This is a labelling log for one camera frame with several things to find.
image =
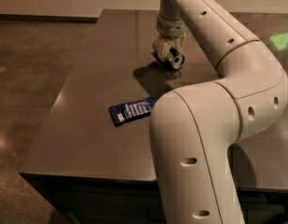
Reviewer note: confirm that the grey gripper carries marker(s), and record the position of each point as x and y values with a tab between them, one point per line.
171	26

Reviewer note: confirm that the blue silver redbull can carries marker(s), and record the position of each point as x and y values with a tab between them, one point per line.
175	59

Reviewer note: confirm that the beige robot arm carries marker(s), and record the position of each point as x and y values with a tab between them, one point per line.
192	127

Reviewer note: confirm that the blue snack wrapper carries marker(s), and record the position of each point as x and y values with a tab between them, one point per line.
131	111

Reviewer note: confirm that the dark cabinet drawer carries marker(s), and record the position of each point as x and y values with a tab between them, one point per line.
104	207

